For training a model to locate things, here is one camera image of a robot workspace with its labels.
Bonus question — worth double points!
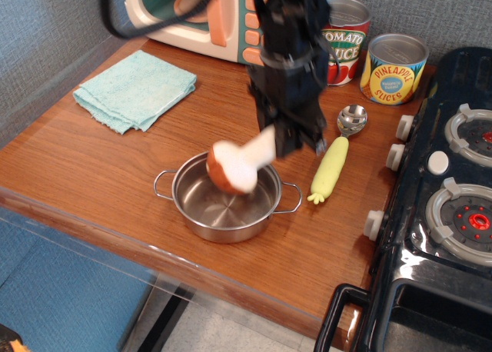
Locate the silver metal pot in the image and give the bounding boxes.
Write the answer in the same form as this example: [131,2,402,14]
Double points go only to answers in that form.
[153,152,302,244]

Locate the toy teal microwave oven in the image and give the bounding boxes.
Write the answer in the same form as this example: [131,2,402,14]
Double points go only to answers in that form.
[125,0,263,65]

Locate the tomato sauce can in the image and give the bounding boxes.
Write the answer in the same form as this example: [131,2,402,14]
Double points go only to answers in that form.
[322,0,371,85]

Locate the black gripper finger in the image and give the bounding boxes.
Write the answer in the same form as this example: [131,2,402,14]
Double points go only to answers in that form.
[255,98,278,131]
[274,121,327,158]

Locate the plush brown white mushroom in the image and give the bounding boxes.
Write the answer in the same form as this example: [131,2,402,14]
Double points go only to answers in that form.
[206,125,276,195]

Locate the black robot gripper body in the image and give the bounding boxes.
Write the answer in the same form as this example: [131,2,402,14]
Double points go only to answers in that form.
[248,54,328,134]

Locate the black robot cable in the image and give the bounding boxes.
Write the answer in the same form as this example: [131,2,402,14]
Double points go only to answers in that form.
[100,0,231,41]

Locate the black toy stove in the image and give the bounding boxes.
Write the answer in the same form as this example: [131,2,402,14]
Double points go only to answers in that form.
[314,47,491,351]

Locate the pineapple slices can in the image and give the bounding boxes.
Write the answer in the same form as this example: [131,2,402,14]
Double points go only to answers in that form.
[360,33,429,105]

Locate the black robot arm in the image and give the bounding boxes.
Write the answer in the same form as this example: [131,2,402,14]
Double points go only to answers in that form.
[248,0,331,158]

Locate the spoon with green handle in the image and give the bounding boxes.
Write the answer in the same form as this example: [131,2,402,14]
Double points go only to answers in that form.
[307,105,367,204]

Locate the teal folded cloth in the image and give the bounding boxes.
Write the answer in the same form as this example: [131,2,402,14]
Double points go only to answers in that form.
[73,50,197,134]

